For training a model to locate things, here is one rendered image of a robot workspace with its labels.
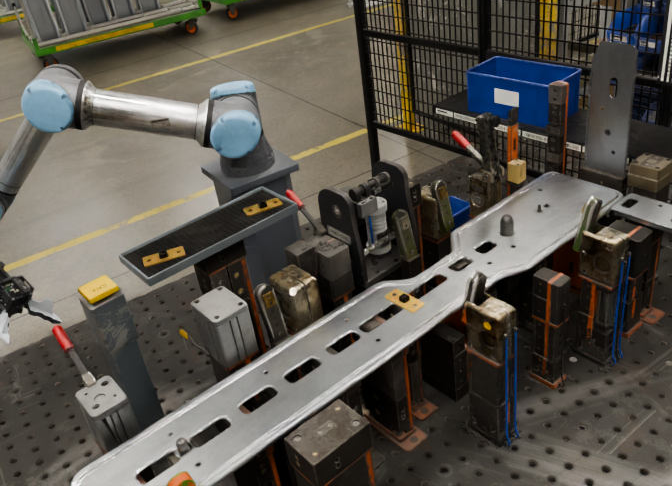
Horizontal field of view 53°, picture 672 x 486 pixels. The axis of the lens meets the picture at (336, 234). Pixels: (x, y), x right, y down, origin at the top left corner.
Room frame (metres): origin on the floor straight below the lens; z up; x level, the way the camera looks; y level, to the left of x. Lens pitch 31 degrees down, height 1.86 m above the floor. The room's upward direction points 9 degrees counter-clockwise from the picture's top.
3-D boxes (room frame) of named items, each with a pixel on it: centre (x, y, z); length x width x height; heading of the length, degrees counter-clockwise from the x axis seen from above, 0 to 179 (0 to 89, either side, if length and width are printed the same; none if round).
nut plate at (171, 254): (1.17, 0.35, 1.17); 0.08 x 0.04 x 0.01; 106
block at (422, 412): (1.13, -0.11, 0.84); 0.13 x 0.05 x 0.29; 36
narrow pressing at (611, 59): (1.54, -0.72, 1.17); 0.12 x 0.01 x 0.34; 36
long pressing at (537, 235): (1.10, -0.11, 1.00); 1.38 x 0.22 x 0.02; 126
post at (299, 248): (1.23, 0.08, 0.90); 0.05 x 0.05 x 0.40; 36
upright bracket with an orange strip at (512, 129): (1.58, -0.49, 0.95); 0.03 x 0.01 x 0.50; 126
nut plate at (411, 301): (1.12, -0.12, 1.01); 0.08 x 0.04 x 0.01; 36
